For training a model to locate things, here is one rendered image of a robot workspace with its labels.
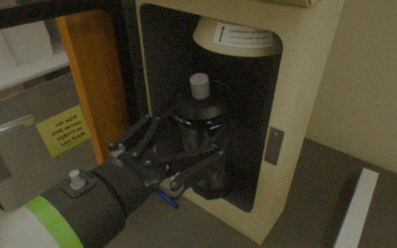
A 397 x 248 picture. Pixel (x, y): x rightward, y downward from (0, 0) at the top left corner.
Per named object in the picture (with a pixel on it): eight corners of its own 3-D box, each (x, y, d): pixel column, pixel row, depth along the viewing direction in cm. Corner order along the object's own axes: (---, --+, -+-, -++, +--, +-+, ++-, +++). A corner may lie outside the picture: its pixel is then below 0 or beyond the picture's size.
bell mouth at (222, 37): (229, 15, 60) (231, -15, 56) (313, 33, 51) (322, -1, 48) (171, 39, 49) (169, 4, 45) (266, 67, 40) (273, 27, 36)
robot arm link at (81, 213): (54, 235, 38) (96, 279, 33) (21, 171, 31) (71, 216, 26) (93, 205, 42) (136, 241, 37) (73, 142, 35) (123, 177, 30)
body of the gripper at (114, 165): (122, 193, 32) (178, 149, 38) (77, 160, 36) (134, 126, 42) (131, 233, 36) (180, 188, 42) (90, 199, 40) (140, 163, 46)
